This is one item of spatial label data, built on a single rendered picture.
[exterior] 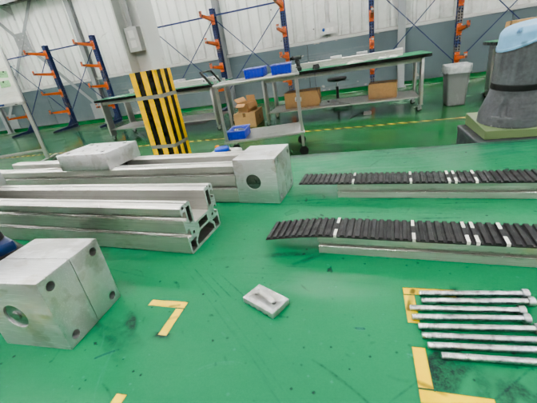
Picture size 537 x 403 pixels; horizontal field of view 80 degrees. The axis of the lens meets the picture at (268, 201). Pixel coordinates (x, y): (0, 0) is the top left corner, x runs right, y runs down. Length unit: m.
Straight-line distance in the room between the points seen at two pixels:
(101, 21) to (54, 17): 1.44
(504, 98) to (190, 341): 0.89
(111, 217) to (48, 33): 11.11
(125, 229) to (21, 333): 0.20
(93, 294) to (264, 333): 0.22
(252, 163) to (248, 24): 7.90
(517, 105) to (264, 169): 0.65
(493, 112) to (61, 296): 0.98
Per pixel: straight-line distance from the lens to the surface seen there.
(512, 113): 1.00
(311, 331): 0.37
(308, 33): 8.16
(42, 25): 11.73
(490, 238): 0.47
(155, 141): 3.93
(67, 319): 0.45
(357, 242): 0.46
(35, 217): 0.76
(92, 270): 0.46
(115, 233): 0.62
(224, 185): 0.69
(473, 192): 0.64
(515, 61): 0.99
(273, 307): 0.39
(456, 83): 5.50
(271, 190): 0.64
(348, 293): 0.41
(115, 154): 0.86
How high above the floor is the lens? 1.05
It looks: 24 degrees down
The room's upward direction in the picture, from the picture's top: 9 degrees counter-clockwise
